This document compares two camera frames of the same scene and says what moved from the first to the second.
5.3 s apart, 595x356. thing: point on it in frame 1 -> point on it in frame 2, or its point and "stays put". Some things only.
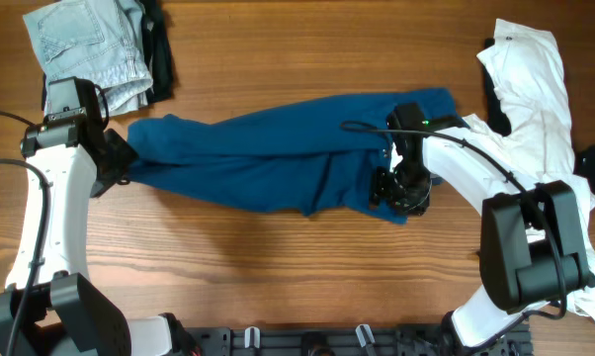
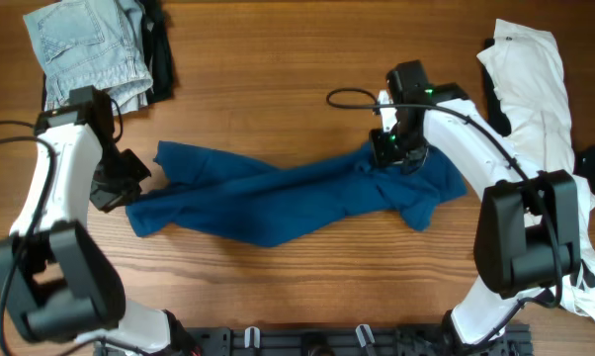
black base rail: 364,339 stays put
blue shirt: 319,155 -> 243,203
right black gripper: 396,188 -> 396,155
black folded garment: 158,53 stays put
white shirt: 530,85 stays put
